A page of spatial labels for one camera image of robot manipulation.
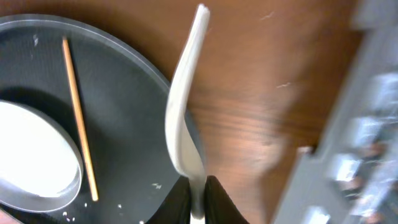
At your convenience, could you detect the grey dishwasher rack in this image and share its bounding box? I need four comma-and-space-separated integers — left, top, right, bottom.
273, 1, 397, 224

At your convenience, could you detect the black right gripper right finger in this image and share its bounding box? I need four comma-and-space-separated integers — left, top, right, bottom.
205, 175, 249, 224

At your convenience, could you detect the white round plate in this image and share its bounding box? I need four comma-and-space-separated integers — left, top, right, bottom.
1, 100, 83, 213

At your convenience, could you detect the wooden chopstick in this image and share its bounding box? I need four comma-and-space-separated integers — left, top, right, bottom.
62, 37, 99, 202

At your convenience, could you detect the white plastic fork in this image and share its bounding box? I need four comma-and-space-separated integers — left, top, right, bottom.
165, 4, 210, 223

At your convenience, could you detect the round black serving tray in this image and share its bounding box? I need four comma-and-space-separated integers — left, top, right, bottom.
0, 14, 208, 224

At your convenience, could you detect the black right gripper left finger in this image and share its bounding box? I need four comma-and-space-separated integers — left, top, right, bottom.
146, 176, 190, 224

